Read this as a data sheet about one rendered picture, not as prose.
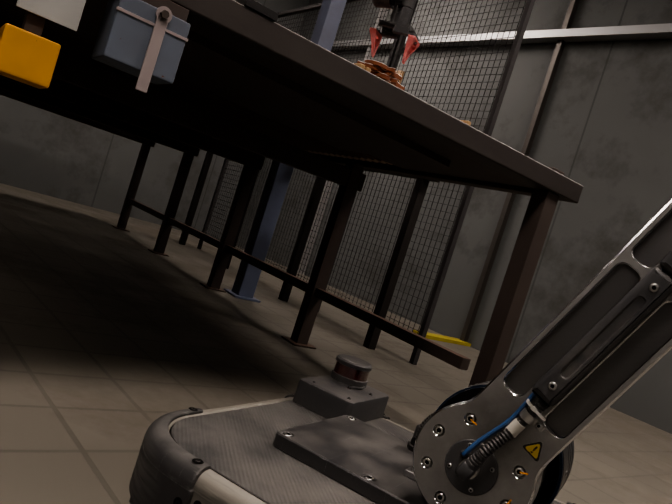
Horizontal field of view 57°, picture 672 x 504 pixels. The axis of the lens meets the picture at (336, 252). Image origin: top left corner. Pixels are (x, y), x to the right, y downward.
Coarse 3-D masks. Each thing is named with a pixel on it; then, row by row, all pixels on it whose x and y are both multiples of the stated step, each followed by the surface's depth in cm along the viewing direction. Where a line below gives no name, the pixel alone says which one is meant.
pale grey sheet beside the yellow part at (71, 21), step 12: (24, 0) 105; (36, 0) 106; (48, 0) 107; (60, 0) 108; (72, 0) 109; (84, 0) 110; (36, 12) 107; (48, 12) 108; (60, 12) 109; (72, 12) 110; (60, 24) 109; (72, 24) 110
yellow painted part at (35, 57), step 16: (32, 16) 107; (0, 32) 105; (16, 32) 103; (32, 32) 108; (0, 48) 103; (16, 48) 104; (32, 48) 105; (48, 48) 106; (0, 64) 103; (16, 64) 104; (32, 64) 106; (48, 64) 107; (16, 80) 111; (32, 80) 106; (48, 80) 107
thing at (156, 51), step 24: (120, 0) 111; (144, 0) 115; (168, 0) 117; (120, 24) 112; (144, 24) 114; (168, 24) 116; (96, 48) 117; (120, 48) 113; (144, 48) 115; (168, 48) 117; (144, 72) 115; (168, 72) 118
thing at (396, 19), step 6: (396, 6) 179; (396, 12) 179; (402, 12) 179; (408, 12) 179; (390, 18) 181; (396, 18) 179; (402, 18) 179; (408, 18) 180; (378, 24) 181; (384, 24) 180; (390, 24) 180; (396, 24) 178; (402, 24) 178; (408, 24) 181
